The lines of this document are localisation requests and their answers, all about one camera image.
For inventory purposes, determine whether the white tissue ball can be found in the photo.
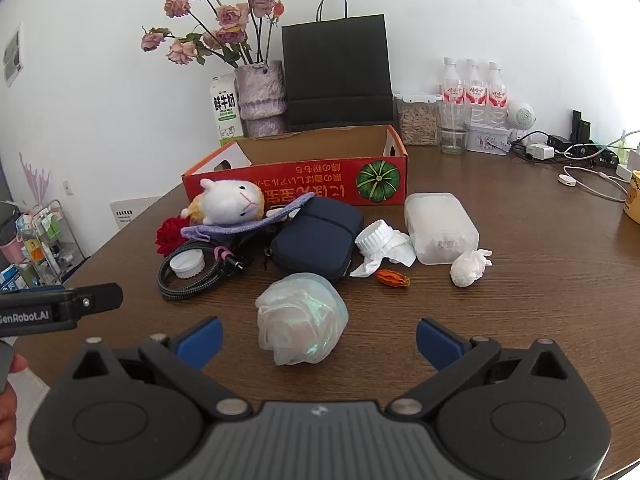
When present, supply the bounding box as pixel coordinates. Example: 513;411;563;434
450;249;492;288

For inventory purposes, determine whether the small white round cup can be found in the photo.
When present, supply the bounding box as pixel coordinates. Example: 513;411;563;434
169;249;205;280

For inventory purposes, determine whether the black braided usb cable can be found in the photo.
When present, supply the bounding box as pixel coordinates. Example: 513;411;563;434
156;238;252;302

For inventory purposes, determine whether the white tissue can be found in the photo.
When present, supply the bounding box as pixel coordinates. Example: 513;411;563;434
350;230;416;278

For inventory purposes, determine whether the translucent plastic bag ball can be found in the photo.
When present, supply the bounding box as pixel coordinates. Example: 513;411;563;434
255;273;349;366

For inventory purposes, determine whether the red fabric rose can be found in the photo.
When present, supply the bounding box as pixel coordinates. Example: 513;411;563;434
155;217;190;257

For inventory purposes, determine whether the purple knitted cloth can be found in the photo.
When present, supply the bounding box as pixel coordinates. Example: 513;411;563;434
180;192;316;240

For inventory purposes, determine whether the frosted plastic storage box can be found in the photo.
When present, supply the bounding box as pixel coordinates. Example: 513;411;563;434
405;193;480;266

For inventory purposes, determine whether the white ribbed bottle cap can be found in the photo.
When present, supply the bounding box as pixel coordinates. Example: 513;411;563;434
355;219;395;261

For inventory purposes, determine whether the white yellow plush hamster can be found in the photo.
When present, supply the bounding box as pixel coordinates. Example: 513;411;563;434
180;179;266;226

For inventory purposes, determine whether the navy blue zip pouch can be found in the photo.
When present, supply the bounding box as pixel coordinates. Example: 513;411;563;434
268;197;363;281

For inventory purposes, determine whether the person left hand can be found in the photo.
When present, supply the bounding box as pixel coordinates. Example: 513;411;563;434
0;385;17;464

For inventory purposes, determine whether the red pumpkin cardboard box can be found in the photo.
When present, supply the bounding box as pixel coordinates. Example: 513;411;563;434
182;125;408;206

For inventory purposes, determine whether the white printed tin box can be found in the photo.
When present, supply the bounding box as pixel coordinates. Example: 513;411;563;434
465;125;511;156

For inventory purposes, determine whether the white charger plug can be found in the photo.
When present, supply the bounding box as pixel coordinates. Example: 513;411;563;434
525;142;555;162

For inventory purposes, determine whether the clear drinking glass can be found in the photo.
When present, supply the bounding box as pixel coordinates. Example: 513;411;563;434
439;107;468;155

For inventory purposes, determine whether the clear jar of seeds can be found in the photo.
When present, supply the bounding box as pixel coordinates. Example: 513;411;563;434
395;93;442;146

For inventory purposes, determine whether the yellow mug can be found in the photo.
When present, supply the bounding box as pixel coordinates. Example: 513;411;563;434
623;170;640;223

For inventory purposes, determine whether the left water bottle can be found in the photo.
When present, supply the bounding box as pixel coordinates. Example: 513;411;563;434
440;58;465;131

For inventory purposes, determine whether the water bottle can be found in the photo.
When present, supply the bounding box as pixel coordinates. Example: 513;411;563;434
440;58;465;131
487;62;508;128
464;58;487;126

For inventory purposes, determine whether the black power strip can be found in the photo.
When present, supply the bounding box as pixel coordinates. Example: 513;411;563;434
547;136;620;169

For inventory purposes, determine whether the white round speaker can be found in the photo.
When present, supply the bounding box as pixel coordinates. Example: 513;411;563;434
506;100;536;141

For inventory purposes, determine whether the middle water bottle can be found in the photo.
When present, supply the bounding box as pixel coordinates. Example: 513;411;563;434
464;58;487;126

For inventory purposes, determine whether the right water bottle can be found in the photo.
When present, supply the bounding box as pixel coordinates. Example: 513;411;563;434
487;62;508;128

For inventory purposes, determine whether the white green milk carton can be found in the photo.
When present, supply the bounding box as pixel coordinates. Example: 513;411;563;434
209;73;244;146

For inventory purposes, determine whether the black upright device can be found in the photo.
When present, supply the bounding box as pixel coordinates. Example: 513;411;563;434
570;110;591;144

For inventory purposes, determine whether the purple textured vase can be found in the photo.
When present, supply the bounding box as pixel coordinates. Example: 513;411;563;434
235;61;288;138

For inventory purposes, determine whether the black paper shopping bag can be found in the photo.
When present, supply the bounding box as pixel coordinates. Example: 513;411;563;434
282;4;394;132

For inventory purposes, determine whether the dried pink rose bouquet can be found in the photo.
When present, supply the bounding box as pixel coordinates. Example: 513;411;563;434
140;0;285;68

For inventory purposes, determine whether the metal wire shelf rack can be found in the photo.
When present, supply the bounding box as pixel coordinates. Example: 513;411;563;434
1;200;87;286

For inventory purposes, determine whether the white cable with puck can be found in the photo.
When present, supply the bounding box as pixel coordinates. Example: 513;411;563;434
557;164;633;204

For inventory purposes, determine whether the wall poster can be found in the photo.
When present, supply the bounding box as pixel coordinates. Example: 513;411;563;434
2;24;24;88

